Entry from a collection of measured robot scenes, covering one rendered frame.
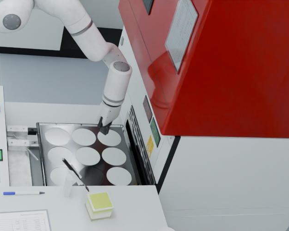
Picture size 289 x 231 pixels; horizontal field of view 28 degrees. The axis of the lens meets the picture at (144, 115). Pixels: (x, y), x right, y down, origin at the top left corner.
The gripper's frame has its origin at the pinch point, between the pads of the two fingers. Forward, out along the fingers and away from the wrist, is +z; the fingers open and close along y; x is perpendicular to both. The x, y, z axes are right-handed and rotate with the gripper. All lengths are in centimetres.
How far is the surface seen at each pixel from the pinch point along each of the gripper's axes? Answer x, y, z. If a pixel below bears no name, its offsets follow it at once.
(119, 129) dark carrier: -0.1, -12.6, 8.1
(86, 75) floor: -99, -129, 98
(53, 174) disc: -0.9, 27.0, 8.1
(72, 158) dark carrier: -1.8, 15.2, 8.2
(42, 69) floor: -122, -109, 98
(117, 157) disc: 9.5, 1.2, 8.1
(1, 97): -40.3, 17.0, 2.1
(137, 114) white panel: 3.9, -16.4, -1.5
